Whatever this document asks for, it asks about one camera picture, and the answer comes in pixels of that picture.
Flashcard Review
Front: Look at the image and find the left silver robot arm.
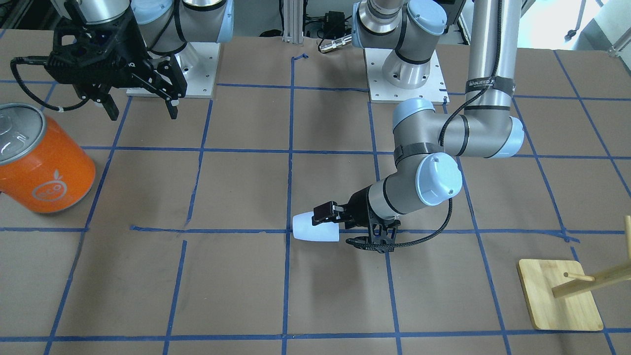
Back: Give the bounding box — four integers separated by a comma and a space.
291, 0, 524, 252

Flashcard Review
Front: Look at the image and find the silver metal connector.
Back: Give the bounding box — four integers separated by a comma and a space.
318, 35, 353, 54

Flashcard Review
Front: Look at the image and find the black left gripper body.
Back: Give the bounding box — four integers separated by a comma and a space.
340, 188, 401, 253

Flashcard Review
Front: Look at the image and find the light blue plastic cup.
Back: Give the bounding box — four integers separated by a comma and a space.
291, 212, 340, 242

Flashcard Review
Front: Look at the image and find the orange soda can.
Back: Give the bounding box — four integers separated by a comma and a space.
0, 103, 96, 213

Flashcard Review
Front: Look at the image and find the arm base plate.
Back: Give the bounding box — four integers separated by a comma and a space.
364, 48, 450, 104
175, 42, 221, 99

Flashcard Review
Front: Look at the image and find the aluminium frame post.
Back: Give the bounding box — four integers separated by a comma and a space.
281, 0, 304, 46

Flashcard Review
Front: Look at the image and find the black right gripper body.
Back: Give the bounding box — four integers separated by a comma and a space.
47, 7, 153, 92

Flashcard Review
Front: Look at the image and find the wooden cup rack stand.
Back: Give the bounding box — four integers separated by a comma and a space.
517, 215, 631, 331

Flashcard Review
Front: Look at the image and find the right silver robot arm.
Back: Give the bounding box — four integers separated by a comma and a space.
44, 0, 234, 120

